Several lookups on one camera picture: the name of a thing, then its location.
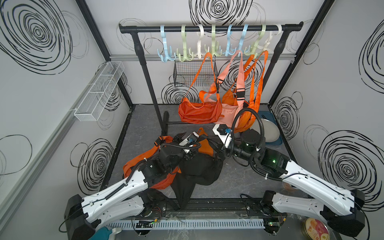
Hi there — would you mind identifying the white plate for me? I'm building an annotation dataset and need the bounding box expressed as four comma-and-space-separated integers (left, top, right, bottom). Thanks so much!
262, 119, 280, 143

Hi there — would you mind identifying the teal round lid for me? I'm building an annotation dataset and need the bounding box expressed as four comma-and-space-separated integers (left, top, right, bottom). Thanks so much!
92, 227, 122, 240

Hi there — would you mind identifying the light blue swivel hook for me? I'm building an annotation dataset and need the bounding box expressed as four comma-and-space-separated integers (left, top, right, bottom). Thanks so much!
236, 24, 249, 51

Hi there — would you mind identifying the aluminium wall rail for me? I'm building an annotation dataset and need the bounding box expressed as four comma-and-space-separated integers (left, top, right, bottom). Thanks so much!
110, 53, 296, 62

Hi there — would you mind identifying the leftmost light blue hook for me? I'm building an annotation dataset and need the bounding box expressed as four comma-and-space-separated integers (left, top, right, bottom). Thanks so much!
158, 25, 176, 63

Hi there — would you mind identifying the black orange strap bag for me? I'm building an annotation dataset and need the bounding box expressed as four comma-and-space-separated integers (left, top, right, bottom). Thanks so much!
171, 174, 196, 210

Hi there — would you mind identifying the white swivel hook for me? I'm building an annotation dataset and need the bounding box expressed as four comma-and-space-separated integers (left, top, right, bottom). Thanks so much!
262, 24, 283, 52

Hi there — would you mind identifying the middle white hook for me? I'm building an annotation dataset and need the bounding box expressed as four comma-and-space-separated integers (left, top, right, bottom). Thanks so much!
193, 24, 205, 60

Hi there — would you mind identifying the black wire basket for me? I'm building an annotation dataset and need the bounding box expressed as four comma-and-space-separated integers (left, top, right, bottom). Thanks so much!
173, 61, 218, 87

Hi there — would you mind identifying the left light green hook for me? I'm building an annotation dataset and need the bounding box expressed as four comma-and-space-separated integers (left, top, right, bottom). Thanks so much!
176, 25, 194, 62

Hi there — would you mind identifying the white slotted cable duct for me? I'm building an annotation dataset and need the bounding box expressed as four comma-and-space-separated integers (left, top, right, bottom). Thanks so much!
107, 219, 265, 231

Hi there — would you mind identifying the white wire basket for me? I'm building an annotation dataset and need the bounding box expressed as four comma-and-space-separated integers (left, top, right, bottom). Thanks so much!
74, 61, 125, 122

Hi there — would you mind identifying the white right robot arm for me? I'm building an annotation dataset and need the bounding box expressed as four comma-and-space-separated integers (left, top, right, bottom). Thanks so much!
213, 125, 368, 238

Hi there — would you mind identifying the black corrugated left cable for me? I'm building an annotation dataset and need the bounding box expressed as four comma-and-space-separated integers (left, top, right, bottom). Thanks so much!
160, 141, 202, 151

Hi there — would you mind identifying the pink backpack bag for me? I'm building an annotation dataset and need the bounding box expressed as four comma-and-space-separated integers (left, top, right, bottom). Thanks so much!
215, 51, 246, 133

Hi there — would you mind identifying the right black frame post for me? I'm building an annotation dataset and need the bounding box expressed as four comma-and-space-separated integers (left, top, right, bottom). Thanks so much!
268, 0, 335, 107

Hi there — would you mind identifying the round printed tin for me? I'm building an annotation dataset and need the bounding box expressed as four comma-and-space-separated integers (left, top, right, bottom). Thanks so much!
302, 218, 331, 240

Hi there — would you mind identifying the teal tray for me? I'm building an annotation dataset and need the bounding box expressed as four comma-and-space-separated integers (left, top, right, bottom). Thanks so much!
259, 111, 283, 145

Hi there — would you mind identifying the middle light green hook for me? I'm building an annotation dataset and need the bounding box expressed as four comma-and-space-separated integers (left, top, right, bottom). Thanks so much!
205, 25, 223, 57

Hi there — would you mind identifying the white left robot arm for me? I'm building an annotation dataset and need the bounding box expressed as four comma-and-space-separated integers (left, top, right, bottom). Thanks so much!
63, 132, 201, 240

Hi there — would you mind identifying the light green swivel hook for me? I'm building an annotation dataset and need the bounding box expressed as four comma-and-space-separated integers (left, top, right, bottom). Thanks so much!
244, 25, 267, 56

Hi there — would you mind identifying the black corrugated right cable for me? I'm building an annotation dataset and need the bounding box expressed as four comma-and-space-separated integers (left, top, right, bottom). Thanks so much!
229, 107, 284, 182

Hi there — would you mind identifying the black crescent shoulder bag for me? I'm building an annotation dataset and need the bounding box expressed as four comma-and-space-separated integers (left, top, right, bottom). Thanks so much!
173, 153, 224, 188

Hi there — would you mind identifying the red-orange strap sling bag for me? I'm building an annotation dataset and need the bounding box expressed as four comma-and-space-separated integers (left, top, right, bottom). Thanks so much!
123, 136, 181, 190

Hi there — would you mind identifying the dark grey clothes rack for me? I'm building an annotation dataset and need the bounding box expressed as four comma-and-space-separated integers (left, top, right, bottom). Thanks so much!
119, 22, 304, 135

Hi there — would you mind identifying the black corner frame post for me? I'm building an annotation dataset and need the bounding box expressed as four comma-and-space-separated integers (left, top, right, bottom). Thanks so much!
75, 0, 134, 108

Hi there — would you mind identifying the black corrugated cable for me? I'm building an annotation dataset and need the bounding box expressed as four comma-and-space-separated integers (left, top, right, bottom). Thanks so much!
229, 107, 284, 182
160, 141, 202, 151

